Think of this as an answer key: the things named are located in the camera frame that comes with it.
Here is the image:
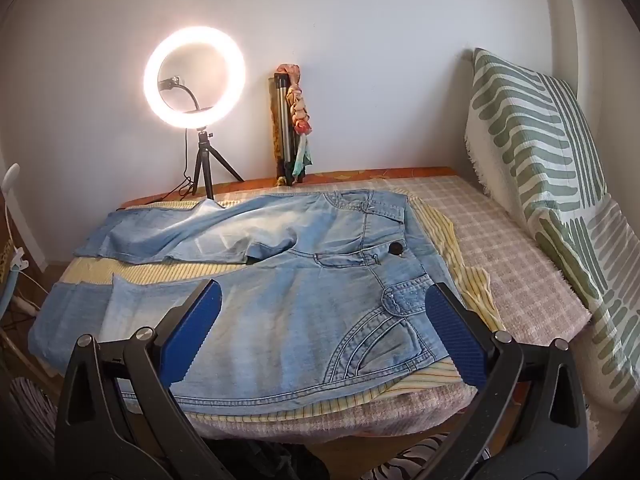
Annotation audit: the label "black mini tripod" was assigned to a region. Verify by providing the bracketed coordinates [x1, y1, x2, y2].
[191, 127, 246, 202]

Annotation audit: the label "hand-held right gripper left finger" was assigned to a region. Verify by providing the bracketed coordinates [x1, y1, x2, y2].
[54, 278, 223, 479]

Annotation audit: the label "white ring light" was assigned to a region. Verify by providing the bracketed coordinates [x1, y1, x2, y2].
[143, 25, 247, 128]

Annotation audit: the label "light blue object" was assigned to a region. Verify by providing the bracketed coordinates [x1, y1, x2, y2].
[0, 260, 23, 322]

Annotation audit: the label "yellow striped cloth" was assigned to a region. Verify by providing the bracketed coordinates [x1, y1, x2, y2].
[65, 195, 503, 418]

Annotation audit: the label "zebra striped rug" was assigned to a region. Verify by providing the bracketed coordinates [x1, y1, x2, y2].
[357, 432, 483, 480]

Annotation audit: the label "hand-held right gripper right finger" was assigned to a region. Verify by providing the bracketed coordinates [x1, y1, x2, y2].
[415, 282, 591, 479]

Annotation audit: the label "green patterned white cushion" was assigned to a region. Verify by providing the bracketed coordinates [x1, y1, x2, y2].
[535, 195, 640, 406]
[465, 48, 608, 241]

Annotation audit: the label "folded silver tripod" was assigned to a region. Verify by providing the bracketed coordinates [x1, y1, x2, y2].
[272, 74, 301, 187]

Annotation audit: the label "white curved plastic object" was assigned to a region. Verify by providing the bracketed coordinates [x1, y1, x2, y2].
[0, 162, 22, 202]

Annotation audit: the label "black ring light cable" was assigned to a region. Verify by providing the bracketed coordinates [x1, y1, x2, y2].
[117, 129, 197, 211]

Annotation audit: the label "pink checked bedspread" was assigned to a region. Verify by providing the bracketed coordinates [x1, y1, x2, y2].
[120, 175, 593, 448]

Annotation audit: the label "light blue denim pants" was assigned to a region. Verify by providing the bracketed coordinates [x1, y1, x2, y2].
[27, 189, 463, 417]

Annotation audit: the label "knotted colourful scarf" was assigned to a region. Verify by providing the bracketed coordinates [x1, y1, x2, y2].
[277, 62, 317, 183]

